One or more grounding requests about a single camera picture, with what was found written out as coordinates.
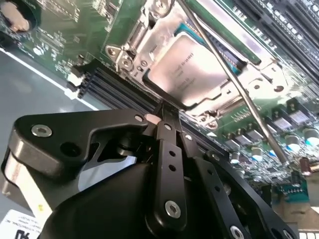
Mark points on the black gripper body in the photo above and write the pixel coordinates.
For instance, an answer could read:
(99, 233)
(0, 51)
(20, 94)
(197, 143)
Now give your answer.
(112, 211)

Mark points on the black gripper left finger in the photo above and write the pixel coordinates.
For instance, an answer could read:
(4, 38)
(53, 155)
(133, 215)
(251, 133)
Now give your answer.
(62, 124)

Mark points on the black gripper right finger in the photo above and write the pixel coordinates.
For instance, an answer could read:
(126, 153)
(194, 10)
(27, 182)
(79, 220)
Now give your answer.
(219, 199)

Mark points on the silver square CPU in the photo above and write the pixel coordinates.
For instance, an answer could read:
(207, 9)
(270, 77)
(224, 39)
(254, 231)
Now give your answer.
(189, 69)

